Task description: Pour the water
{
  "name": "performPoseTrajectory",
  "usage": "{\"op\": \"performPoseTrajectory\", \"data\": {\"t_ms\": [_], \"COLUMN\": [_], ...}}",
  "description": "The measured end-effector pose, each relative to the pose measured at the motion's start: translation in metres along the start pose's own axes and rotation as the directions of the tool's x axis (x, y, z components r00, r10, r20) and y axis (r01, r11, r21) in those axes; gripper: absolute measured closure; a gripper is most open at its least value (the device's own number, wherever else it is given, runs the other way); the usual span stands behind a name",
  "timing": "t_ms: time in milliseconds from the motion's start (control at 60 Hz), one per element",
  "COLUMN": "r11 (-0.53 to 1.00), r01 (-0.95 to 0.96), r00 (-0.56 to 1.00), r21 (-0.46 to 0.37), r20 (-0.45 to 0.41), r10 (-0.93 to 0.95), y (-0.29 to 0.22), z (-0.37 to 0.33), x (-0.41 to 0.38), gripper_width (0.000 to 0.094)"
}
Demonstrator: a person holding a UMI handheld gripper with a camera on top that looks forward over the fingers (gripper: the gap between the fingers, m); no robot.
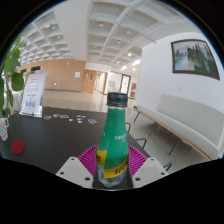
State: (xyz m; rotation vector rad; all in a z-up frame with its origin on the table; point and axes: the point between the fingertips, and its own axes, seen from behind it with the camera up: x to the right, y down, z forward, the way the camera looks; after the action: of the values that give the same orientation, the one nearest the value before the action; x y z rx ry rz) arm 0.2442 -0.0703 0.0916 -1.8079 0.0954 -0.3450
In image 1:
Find black metal chairs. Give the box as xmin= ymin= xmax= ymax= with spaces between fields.
xmin=124 ymin=122 xmax=174 ymax=172

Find large-leaved green potted plant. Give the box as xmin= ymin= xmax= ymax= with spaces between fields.
xmin=0 ymin=34 xmax=28 ymax=119

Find green-labelled clear drink bottle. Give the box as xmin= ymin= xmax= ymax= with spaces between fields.
xmin=94 ymin=92 xmax=131 ymax=190

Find framed landscape painting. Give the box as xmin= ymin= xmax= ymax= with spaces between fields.
xmin=170 ymin=38 xmax=221 ymax=81

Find white polka-dot mug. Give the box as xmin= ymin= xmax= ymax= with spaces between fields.
xmin=0 ymin=117 xmax=10 ymax=142

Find long white bench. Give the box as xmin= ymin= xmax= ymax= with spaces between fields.
xmin=133 ymin=93 xmax=224 ymax=161

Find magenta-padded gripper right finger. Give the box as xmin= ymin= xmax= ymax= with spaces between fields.
xmin=127 ymin=144 xmax=169 ymax=190

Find recessed ceiling lights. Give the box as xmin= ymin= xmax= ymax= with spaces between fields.
xmin=43 ymin=21 xmax=143 ymax=68

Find clear acrylic sign stand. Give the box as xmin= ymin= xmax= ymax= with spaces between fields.
xmin=19 ymin=70 xmax=50 ymax=118

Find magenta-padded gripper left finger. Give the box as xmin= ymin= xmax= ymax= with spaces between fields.
xmin=55 ymin=144 xmax=100 ymax=190

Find round red coaster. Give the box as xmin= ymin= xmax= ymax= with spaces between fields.
xmin=10 ymin=139 xmax=26 ymax=155

